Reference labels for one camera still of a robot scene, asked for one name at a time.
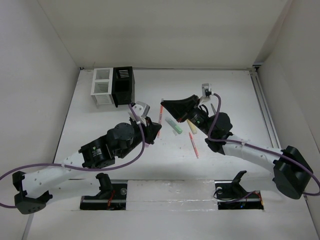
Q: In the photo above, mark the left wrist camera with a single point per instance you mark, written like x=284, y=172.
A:
x=138, y=112

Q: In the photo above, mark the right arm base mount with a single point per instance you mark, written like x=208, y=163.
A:
x=230, y=195

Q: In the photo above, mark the black slatted pen holder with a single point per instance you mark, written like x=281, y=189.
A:
x=123, y=86

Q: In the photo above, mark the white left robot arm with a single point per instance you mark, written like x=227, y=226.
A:
x=81, y=174

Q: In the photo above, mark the white slatted pen holder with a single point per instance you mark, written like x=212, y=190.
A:
x=101, y=88

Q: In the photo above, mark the aluminium rail right side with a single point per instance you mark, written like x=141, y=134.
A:
x=266, y=114

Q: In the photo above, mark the green highlighter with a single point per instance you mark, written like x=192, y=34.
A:
x=174, y=125

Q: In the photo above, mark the black handled scissors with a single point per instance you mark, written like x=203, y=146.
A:
x=213, y=109

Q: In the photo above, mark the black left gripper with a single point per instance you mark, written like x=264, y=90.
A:
x=150, y=130

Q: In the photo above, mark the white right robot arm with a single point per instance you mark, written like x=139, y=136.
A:
x=291, y=173

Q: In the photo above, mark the red pen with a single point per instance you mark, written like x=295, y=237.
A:
x=193, y=145
x=160, y=119

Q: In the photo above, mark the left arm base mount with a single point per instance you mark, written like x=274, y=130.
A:
x=112, y=195

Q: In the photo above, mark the yellow highlighter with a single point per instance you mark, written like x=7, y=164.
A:
x=192, y=127

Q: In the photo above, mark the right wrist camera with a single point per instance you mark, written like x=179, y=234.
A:
x=206, y=89

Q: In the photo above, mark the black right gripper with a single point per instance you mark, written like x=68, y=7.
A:
x=178, y=109

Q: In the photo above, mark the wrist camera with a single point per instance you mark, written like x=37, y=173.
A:
x=138, y=112
x=206, y=89

